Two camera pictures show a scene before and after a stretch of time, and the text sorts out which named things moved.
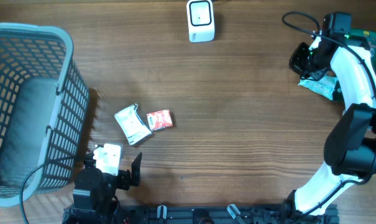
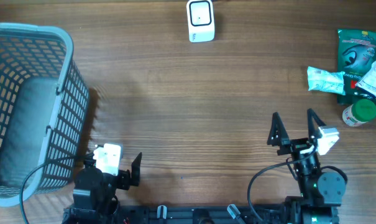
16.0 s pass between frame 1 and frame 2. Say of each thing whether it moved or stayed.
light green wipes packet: moved
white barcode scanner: stayed
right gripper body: moved
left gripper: stayed
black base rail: stayed
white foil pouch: moved
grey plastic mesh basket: stayed
